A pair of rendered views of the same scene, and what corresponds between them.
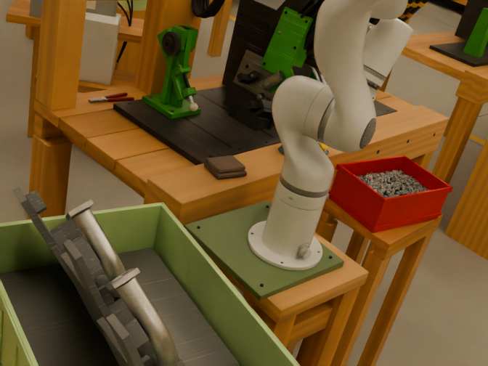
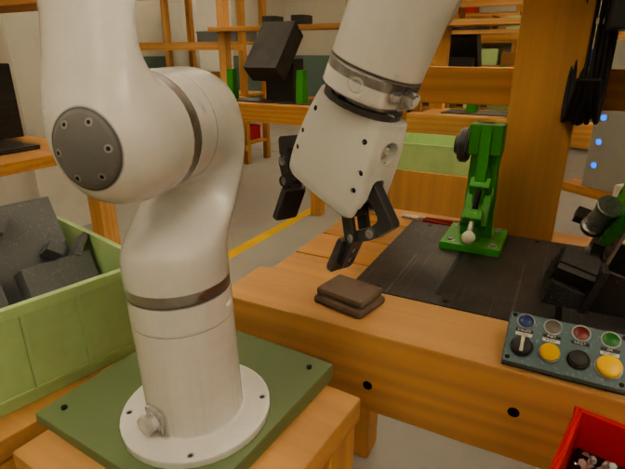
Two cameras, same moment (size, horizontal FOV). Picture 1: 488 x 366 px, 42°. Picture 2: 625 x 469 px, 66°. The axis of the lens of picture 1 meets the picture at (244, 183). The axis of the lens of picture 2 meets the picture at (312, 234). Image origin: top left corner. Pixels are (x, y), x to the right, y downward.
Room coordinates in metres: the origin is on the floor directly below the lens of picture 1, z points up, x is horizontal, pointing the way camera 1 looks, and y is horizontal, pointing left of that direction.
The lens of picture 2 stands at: (1.40, -0.66, 1.31)
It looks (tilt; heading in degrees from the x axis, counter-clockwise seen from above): 21 degrees down; 80
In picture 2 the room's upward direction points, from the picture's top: straight up
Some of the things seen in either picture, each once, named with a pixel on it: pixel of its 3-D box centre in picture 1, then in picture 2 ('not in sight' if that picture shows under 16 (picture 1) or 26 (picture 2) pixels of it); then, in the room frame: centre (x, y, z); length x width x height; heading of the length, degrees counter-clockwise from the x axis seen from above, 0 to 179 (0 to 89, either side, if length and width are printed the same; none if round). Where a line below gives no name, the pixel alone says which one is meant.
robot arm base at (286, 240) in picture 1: (293, 215); (189, 351); (1.34, -0.14, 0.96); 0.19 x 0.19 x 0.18
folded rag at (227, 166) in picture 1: (226, 166); (349, 295); (1.59, 0.06, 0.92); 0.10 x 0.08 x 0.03; 130
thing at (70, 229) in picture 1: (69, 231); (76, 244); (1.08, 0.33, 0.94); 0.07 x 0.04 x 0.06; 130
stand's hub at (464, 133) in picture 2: (170, 43); (462, 144); (1.90, 0.33, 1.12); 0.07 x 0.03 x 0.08; 53
